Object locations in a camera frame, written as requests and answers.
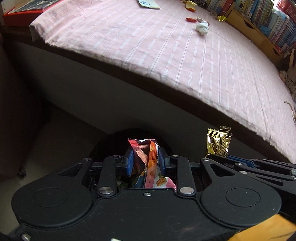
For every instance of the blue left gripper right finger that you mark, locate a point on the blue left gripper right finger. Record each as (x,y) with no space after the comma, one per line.
(178,169)

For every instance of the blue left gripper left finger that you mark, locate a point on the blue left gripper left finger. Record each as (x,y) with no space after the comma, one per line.
(113,167)

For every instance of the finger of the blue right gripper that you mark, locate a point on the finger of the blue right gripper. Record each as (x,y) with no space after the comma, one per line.
(249,163)

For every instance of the gold candy wrapper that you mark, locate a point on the gold candy wrapper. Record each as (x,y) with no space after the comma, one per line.
(218,141)

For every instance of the white tissue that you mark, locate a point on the white tissue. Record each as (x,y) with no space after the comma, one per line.
(203,28)

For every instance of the yellow gold foil scrap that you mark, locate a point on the yellow gold foil scrap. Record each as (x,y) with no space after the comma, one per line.
(221,18)

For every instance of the red crayon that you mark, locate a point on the red crayon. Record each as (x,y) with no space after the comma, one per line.
(192,20)

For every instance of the right row of books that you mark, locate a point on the right row of books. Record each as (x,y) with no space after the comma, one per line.
(278,16)

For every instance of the black lined trash bin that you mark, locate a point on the black lined trash bin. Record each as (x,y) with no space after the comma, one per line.
(117,144)

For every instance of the brown haired doll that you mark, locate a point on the brown haired doll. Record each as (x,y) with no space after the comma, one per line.
(288,77)

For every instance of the wooden drawer shelf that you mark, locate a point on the wooden drawer shelf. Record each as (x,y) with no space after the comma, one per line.
(249,30)

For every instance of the blue round clock toy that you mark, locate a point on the blue round clock toy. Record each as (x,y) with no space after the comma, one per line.
(265,30)

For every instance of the pink striped tablecloth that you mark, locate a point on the pink striped tablecloth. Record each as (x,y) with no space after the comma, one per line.
(222,69)

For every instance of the small patterned paper scrap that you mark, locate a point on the small patterned paper scrap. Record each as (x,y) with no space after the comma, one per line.
(199,19)

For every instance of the orange gold wrapper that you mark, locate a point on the orange gold wrapper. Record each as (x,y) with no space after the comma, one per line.
(190,5)

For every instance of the white blue paper bag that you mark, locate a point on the white blue paper bag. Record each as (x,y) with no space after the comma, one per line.
(151,4)

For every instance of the red storage box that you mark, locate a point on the red storage box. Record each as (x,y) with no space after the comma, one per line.
(20,19)

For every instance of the magazine on red box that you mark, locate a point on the magazine on red box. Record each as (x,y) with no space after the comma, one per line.
(35,5)

